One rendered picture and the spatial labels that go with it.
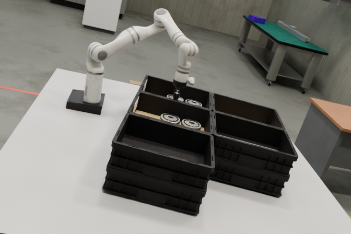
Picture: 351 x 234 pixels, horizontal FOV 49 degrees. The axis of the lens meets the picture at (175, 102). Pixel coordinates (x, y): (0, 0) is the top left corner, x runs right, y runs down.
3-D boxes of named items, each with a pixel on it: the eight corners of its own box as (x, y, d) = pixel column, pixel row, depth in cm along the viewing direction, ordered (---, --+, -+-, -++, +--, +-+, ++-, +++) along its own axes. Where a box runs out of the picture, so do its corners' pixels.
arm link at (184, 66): (178, 73, 199) (191, 73, 204) (186, 45, 193) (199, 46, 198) (171, 68, 204) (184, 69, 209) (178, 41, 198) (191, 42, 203)
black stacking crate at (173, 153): (105, 168, 146) (111, 142, 142) (121, 135, 174) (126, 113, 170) (206, 195, 147) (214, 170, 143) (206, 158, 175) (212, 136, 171)
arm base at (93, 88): (82, 102, 211) (85, 73, 205) (84, 95, 220) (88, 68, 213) (100, 104, 213) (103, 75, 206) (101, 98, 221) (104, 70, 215)
